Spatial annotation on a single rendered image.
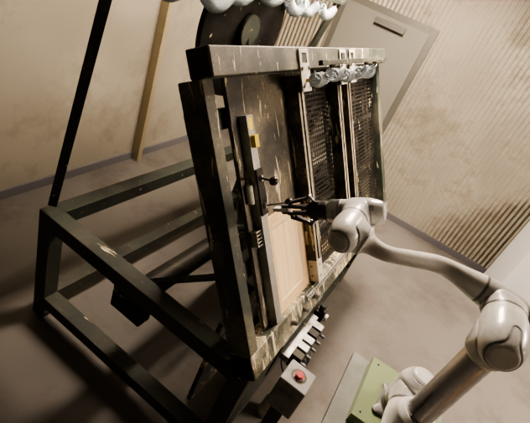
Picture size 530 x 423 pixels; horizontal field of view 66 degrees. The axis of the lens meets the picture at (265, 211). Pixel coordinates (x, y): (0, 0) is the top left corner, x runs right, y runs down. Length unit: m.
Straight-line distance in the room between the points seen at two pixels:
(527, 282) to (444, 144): 1.70
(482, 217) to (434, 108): 1.39
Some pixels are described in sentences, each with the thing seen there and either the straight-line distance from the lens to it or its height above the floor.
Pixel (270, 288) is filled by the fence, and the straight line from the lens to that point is 1.86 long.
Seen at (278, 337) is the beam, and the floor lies 0.86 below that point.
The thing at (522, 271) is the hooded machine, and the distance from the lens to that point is 4.83.
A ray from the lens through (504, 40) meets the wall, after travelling 5.05.
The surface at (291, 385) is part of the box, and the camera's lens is 1.75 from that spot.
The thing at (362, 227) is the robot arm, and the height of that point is 1.65.
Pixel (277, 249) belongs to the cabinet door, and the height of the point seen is 1.16.
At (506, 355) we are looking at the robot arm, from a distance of 1.38.
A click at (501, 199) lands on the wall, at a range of 5.32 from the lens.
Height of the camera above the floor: 2.26
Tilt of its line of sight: 31 degrees down
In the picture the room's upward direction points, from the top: 23 degrees clockwise
